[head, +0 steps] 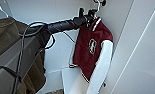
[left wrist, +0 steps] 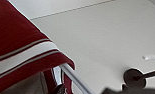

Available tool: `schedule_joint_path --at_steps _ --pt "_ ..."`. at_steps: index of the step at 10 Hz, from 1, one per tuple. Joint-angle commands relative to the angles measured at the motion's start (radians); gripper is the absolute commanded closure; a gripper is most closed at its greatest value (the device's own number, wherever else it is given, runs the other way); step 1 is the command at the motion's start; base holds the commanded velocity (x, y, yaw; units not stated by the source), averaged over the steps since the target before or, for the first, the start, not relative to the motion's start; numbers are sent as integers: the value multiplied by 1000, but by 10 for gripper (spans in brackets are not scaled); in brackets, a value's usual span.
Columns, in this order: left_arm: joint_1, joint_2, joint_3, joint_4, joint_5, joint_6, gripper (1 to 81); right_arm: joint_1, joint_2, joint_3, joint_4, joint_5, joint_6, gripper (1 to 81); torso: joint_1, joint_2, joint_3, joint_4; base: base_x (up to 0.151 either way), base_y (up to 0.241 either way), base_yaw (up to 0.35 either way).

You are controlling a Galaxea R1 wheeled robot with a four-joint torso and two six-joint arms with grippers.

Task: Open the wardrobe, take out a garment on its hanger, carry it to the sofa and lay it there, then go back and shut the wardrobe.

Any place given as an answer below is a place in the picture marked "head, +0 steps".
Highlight maroon varsity jacket white sleeves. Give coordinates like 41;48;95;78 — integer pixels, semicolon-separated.
68;17;115;94

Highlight black wardrobe hook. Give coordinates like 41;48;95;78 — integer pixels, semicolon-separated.
97;0;108;7

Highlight white wardrobe body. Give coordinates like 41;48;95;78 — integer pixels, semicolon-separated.
0;0;134;94

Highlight white inner cabinet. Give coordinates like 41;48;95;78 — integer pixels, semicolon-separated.
61;68;89;94

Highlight olive green jacket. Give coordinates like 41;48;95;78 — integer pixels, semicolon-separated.
0;16;47;94

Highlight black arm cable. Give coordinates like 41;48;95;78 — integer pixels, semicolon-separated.
9;21;48;94
42;31;77;51

